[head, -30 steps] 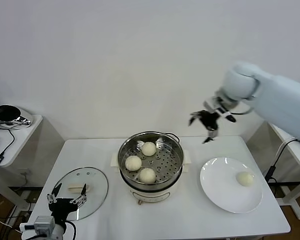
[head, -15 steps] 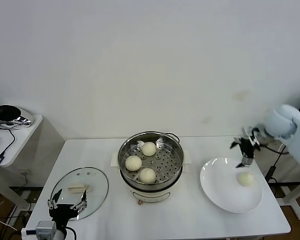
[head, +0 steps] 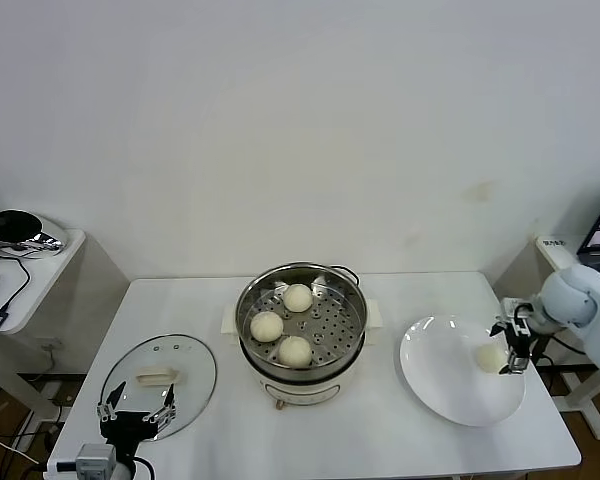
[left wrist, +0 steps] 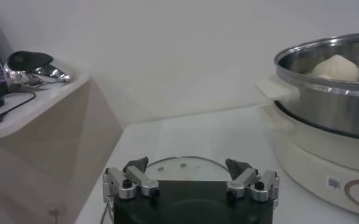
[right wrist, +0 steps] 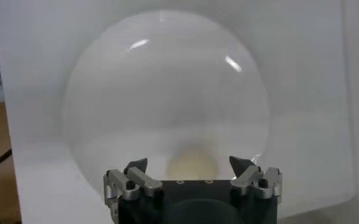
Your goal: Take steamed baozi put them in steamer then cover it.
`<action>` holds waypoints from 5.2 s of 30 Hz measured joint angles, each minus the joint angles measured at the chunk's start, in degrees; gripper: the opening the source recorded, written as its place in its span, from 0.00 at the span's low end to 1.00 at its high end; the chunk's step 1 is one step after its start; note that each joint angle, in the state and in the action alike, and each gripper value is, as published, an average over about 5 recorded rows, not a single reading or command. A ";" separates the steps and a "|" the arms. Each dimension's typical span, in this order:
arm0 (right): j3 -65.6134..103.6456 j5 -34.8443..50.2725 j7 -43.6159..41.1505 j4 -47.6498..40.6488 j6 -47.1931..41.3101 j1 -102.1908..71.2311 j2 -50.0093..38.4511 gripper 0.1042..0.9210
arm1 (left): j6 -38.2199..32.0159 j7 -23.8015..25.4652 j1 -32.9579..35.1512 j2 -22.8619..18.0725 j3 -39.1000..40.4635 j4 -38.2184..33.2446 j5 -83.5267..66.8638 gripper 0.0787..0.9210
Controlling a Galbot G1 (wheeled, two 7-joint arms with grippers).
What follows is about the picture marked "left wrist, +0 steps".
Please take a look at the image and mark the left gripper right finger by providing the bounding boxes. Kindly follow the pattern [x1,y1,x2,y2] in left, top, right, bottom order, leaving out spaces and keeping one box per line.
[224,158,280,208]

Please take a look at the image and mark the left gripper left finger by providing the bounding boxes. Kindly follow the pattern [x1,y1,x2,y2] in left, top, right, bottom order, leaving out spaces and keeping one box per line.
[102,156,161,205]

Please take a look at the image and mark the round glass pot lid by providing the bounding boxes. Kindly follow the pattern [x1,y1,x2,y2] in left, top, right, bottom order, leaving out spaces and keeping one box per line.
[144,155,232,183]

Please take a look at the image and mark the white steamed baozi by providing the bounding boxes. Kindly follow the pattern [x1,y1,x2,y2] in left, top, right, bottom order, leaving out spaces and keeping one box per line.
[311,54,359,82]

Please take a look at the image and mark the perforated steel steamer basket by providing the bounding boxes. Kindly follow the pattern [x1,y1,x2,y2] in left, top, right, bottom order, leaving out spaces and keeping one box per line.
[273,32,359,142]

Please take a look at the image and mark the white side table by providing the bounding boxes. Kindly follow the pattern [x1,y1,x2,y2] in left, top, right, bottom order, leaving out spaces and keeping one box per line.
[0,71,90,141]

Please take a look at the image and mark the shiny chrome rounded device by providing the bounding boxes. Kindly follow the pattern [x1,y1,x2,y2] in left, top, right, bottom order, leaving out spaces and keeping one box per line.
[2,51,73,92]

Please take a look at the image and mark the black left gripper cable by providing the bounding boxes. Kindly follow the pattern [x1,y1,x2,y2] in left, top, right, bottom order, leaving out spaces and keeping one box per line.
[99,205,110,224]

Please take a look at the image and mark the thin black desk cable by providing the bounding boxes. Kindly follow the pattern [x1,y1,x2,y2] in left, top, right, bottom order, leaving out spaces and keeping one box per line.
[0,90,37,132]

